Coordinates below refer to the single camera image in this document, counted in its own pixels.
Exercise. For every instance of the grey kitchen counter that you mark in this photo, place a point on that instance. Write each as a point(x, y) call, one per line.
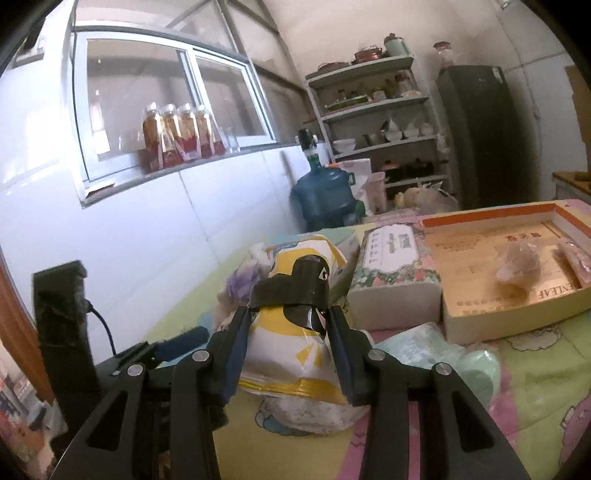
point(565, 191)

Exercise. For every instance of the leopard print plush toy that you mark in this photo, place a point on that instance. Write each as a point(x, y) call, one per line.
point(517, 267)

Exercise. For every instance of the wooden cutting board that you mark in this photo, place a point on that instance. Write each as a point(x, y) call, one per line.
point(568, 175)

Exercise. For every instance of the yellow white plastic bag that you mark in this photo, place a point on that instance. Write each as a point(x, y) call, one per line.
point(277, 341)

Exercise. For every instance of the black water pump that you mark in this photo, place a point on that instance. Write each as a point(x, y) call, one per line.
point(307, 143)

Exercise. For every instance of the pink snack packet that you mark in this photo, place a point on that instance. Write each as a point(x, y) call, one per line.
point(575, 258)

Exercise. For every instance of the red round tray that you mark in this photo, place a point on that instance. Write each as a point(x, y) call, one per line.
point(368, 55)

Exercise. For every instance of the white flour sack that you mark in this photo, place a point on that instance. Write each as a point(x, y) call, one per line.
point(358, 177)

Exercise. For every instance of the sliding aluminium window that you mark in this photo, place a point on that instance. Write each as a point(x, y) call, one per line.
point(124, 92)

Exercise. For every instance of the floral tissue box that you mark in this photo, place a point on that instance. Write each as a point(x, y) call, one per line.
point(392, 286)

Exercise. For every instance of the cardboard wall lining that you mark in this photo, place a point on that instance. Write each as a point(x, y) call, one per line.
point(581, 97)

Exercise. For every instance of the blue water jug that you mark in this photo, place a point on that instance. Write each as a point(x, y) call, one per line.
point(323, 194)

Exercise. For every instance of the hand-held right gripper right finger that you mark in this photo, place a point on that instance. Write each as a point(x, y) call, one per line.
point(339, 350)

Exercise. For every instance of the napa cabbage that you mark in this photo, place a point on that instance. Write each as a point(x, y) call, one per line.
point(404, 198)

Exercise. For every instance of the cartoon printed tablecloth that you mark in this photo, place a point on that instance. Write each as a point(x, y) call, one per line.
point(531, 392)

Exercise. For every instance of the translucent plastic bag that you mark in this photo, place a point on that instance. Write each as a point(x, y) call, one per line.
point(436, 199)

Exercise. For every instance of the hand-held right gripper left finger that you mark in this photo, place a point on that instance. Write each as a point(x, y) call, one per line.
point(238, 355)

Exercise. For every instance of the purple white plush toy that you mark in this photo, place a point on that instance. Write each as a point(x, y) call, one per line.
point(242, 281)

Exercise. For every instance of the orange rimmed cardboard box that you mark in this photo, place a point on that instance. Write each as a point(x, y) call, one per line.
point(471, 258)

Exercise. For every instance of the glass jar red lid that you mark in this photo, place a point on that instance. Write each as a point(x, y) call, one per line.
point(445, 55)

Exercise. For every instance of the dark grey refrigerator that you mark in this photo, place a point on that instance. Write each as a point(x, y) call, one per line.
point(489, 138)

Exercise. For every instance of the green enamel pot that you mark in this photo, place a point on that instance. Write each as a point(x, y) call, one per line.
point(396, 46)

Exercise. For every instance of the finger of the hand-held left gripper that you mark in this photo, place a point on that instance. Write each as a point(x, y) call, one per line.
point(182, 346)

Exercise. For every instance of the white metal shelf rack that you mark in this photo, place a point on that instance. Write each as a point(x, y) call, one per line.
point(369, 108)

